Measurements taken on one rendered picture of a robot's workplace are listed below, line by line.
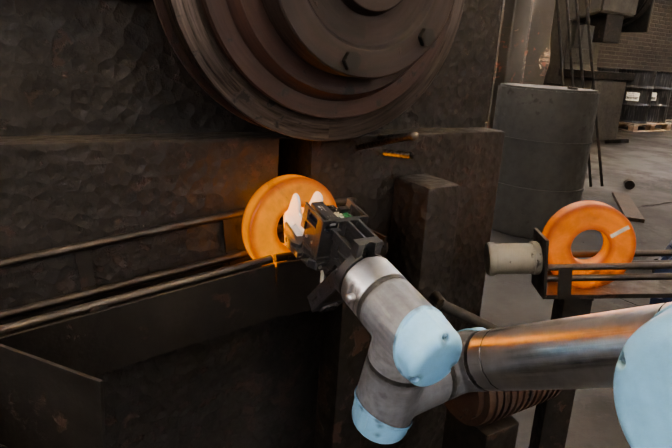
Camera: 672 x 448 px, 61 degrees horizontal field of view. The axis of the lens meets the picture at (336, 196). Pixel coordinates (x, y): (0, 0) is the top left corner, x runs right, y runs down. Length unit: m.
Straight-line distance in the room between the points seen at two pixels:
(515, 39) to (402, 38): 4.48
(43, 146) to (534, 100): 2.94
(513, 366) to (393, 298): 0.16
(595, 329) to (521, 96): 2.89
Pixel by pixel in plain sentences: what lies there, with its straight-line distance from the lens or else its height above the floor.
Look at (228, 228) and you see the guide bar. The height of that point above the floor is 0.73.
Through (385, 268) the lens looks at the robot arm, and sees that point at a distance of 0.69.
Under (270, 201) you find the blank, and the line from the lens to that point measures 0.84.
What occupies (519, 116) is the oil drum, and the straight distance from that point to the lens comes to 3.47.
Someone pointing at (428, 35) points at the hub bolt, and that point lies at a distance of 0.79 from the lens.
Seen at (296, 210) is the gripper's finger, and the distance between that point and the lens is 0.82.
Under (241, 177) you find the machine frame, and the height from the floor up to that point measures 0.81.
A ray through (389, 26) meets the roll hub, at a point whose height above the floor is 1.04.
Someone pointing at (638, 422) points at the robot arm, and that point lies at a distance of 0.44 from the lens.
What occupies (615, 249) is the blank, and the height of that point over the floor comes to 0.71.
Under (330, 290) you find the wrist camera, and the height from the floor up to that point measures 0.70.
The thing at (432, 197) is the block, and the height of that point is 0.78.
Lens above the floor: 1.01
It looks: 14 degrees down
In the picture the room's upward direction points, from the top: 4 degrees clockwise
